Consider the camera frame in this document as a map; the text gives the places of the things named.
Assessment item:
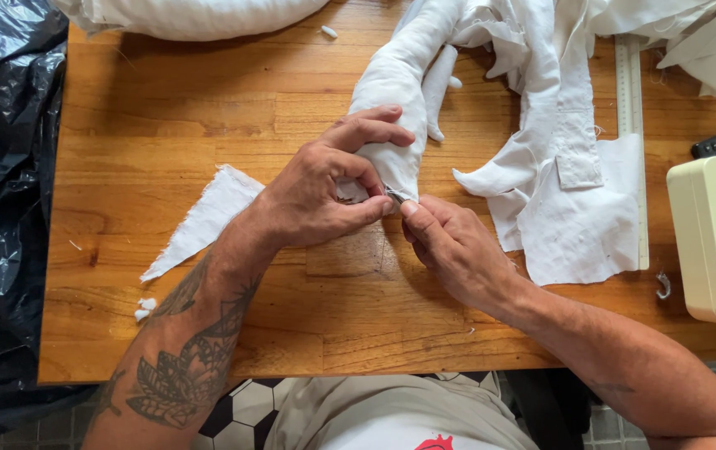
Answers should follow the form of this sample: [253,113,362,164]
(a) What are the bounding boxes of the triangular white fabric scrap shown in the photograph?
[140,164,266,283]

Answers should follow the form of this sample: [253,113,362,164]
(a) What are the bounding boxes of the white stuffed cushion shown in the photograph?
[50,0,332,43]

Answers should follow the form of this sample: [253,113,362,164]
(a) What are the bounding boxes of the white stuffed fabric toy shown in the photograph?
[335,0,479,205]

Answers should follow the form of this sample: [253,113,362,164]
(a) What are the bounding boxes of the clear plastic ruler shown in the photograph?
[613,34,651,271]

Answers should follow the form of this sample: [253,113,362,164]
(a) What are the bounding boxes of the white fabric piece with pocket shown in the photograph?
[452,0,644,288]

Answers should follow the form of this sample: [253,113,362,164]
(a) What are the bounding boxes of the cream sewing machine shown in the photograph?
[666,154,716,328]

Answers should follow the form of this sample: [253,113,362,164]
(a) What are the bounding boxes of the black table leg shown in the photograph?
[505,367,597,450]

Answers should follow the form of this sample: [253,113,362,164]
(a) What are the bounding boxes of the heap of white fabric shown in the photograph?
[583,0,716,101]

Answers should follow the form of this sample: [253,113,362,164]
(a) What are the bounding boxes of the black white football pattern cushion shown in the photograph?
[190,371,504,450]

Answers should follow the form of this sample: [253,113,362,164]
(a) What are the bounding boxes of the person's right hand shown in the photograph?
[399,194,521,315]

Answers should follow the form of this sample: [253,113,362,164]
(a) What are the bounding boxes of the person's beige shorts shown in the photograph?
[263,372,541,450]

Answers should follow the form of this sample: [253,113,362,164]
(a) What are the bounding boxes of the person's white shirt red print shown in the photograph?
[319,415,510,450]

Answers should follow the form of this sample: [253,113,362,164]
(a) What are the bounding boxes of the person's left hand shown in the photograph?
[257,105,417,250]

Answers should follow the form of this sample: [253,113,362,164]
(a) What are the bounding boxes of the black plastic bag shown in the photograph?
[0,0,99,440]

